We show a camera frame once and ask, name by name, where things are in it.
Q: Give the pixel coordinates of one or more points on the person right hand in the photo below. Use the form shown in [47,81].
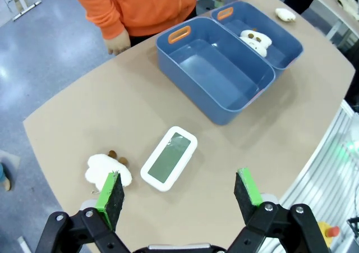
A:
[117,42]

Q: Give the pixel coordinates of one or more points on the person right forearm orange sleeve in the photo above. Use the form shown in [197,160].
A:
[105,14]

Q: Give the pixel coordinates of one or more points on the person torso orange sweater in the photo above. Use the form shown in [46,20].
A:
[157,3]

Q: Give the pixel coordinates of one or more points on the white plush toy smiling face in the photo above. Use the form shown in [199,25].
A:
[261,44]

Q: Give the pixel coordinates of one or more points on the white digital clock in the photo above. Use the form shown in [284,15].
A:
[168,157]

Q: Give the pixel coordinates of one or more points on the white metal table frame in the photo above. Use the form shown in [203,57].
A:
[19,0]

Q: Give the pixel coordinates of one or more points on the aluminium profile frame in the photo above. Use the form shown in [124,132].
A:
[322,166]

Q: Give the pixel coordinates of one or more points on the grey side table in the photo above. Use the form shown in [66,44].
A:
[336,9]

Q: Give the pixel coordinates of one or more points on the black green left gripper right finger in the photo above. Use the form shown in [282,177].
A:
[248,199]

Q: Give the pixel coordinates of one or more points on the white plush toy brown spots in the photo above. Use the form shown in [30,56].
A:
[248,34]

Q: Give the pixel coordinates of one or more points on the white plush toy brown ears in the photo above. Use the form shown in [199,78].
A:
[98,167]

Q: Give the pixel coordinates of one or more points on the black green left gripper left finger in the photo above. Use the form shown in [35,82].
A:
[110,199]

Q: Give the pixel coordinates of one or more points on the yellow red emergency stop button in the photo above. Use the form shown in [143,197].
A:
[329,232]

